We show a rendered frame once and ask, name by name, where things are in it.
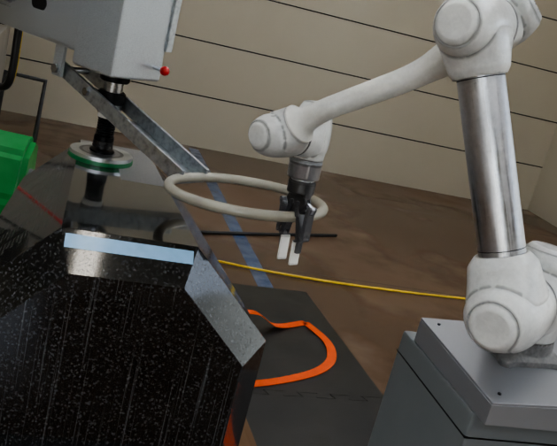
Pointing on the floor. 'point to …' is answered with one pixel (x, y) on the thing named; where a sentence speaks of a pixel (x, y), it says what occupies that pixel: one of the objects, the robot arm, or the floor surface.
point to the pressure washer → (4, 162)
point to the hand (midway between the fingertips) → (289, 250)
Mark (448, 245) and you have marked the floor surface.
